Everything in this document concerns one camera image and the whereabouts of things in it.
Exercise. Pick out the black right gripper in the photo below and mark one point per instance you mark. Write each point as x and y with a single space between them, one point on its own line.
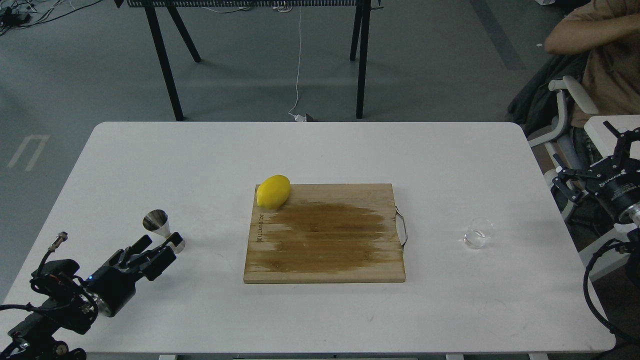
614 181

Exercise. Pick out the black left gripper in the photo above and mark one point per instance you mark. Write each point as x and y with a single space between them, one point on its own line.
113 284

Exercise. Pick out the steel double jigger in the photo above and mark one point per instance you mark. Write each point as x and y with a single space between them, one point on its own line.
157 221

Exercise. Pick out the small clear glass cup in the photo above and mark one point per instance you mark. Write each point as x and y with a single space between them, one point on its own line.
479 232

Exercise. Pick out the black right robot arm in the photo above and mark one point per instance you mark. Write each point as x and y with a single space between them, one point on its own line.
602 246

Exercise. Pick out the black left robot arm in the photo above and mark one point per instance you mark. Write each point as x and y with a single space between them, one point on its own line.
74 303

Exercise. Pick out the white office chair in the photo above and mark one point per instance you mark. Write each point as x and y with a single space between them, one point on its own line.
535 109

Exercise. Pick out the seated person in tan shirt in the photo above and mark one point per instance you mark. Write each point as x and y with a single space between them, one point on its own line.
608 30

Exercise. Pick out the yellow lemon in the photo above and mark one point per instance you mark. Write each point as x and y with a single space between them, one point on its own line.
273 192

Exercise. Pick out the wooden cutting board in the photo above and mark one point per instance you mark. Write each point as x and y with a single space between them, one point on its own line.
327 234

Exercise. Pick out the black metal background table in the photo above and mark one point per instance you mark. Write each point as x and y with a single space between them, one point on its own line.
188 32

